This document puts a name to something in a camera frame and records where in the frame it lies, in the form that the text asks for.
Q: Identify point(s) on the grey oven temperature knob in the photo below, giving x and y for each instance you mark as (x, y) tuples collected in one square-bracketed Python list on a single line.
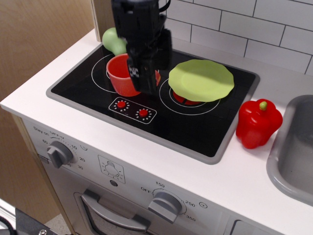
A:
[(166, 206)]

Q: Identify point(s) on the green plastic toy plate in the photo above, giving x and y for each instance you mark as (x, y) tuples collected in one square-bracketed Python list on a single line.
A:
[(201, 80)]

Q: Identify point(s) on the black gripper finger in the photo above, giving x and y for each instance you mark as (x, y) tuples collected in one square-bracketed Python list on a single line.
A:
[(142, 74)]

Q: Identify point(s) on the black equipment base with screw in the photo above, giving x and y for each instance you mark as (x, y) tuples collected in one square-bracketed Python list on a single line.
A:
[(26, 225)]

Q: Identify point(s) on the grey oven door handle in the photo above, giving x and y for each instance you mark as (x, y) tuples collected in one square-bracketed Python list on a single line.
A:
[(137, 223)]

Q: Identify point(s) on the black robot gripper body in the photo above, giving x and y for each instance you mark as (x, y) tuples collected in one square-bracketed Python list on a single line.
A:
[(142, 24)]

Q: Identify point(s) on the grey toy sink basin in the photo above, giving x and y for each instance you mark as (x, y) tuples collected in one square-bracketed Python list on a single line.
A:
[(290, 163)]

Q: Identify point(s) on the red right stove button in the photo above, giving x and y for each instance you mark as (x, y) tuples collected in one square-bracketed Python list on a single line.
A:
[(143, 113)]

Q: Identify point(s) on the green toy pear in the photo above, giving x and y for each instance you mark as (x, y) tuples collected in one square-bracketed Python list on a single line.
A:
[(113, 43)]

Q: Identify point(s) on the grey timer knob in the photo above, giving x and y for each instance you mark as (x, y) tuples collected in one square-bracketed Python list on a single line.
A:
[(59, 154)]

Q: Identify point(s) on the red plastic toy cup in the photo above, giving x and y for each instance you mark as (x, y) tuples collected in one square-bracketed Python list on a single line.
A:
[(118, 73)]

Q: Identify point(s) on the red stove button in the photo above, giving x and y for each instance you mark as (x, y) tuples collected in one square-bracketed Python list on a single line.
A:
[(143, 113), (121, 104)]

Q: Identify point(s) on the red toy bell pepper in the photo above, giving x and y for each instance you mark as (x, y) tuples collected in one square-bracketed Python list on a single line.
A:
[(258, 120)]

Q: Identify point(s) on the red left stove button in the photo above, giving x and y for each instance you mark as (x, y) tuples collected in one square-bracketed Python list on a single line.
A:
[(121, 104)]

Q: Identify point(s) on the black toy stove cooktop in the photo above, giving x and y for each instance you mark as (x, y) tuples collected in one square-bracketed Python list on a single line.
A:
[(201, 131)]

